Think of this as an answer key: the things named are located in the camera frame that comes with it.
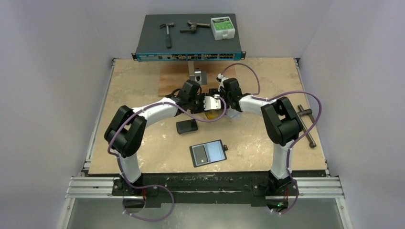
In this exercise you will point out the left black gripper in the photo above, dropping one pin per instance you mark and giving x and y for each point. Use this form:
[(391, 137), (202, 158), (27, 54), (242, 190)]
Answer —
[(201, 97)]

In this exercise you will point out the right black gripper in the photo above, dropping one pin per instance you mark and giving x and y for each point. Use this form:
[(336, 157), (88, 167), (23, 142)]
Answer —
[(219, 96)]

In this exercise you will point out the black VIP card stack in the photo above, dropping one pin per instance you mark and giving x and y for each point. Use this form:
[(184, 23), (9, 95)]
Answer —
[(186, 126)]

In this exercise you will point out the single black VIP card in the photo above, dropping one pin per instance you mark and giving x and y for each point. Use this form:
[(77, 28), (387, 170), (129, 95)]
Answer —
[(200, 155)]

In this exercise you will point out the black card holder wallet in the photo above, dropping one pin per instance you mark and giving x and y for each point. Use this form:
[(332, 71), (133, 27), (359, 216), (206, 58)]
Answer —
[(215, 150)]

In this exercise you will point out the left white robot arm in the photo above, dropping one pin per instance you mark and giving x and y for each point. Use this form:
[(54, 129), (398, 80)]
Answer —
[(126, 130)]

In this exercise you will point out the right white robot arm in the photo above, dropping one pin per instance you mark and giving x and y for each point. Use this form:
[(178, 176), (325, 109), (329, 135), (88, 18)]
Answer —
[(282, 123)]

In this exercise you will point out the gold VIP card stack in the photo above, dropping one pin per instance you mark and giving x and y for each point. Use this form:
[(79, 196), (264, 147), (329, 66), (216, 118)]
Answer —
[(212, 114)]

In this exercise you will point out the silver card stack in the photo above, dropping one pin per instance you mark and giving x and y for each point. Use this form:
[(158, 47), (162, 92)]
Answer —
[(233, 114)]

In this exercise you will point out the wooden board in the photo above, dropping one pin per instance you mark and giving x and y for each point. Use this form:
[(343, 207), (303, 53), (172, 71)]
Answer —
[(174, 75)]

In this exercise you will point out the white green plastic box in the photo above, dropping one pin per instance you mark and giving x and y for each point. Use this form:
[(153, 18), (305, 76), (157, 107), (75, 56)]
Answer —
[(222, 28)]

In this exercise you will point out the small hammer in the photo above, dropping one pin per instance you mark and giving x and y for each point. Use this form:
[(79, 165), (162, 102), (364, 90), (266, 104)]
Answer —
[(167, 26)]

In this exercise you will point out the rusty pliers tool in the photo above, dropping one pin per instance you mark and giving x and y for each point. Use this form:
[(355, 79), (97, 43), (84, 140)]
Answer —
[(193, 27)]

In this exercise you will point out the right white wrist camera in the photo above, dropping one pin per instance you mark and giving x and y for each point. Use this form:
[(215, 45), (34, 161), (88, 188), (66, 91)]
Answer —
[(221, 78)]

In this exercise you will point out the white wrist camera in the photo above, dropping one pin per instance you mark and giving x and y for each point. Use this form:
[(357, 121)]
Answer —
[(212, 102), (221, 78)]

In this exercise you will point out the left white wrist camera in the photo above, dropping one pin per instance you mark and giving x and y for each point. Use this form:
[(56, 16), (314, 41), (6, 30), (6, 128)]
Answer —
[(212, 102)]

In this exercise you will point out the metal stand bracket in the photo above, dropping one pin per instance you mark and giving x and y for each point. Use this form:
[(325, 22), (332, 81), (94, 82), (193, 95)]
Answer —
[(196, 74)]

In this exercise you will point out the blue network switch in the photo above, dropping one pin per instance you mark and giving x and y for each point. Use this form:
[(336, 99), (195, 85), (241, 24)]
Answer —
[(199, 46)]

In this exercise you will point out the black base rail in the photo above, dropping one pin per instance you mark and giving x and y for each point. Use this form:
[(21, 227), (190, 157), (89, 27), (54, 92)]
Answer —
[(254, 188)]

